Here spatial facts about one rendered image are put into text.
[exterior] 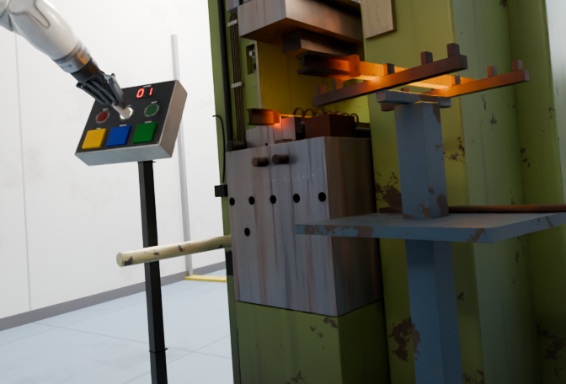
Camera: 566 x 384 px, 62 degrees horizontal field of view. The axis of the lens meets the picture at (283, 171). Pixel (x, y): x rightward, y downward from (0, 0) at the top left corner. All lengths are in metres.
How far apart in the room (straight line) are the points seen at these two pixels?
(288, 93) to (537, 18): 0.81
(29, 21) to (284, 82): 0.83
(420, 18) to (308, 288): 0.75
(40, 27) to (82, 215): 2.77
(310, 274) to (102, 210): 2.99
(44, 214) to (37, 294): 0.56
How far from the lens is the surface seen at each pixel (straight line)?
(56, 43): 1.33
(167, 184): 4.50
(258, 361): 1.46
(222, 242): 1.67
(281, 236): 1.29
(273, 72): 1.69
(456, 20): 1.29
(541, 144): 1.62
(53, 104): 3.94
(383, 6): 1.35
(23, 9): 1.31
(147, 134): 1.60
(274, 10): 1.43
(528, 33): 1.67
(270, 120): 1.36
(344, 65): 0.79
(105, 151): 1.68
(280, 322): 1.35
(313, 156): 1.20
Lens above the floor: 0.79
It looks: 2 degrees up
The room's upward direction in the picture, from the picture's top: 4 degrees counter-clockwise
